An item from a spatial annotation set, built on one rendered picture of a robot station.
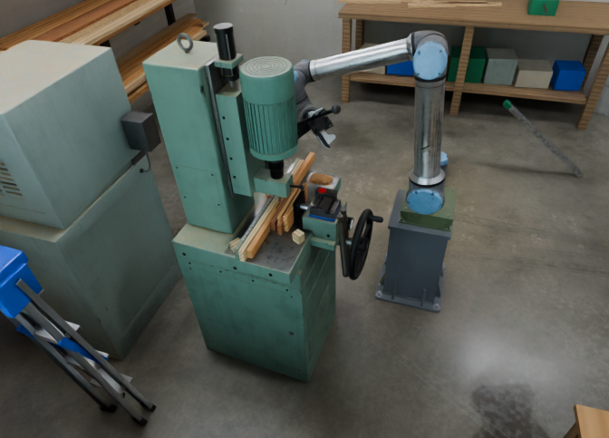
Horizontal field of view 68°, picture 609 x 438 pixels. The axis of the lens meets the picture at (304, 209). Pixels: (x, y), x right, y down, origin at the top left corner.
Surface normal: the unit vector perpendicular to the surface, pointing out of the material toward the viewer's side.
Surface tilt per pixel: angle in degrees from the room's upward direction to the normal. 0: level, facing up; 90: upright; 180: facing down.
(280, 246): 0
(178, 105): 90
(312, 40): 90
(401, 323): 0
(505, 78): 90
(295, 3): 90
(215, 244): 0
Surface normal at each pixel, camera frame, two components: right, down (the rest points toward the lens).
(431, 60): -0.31, 0.51
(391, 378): -0.04, -0.76
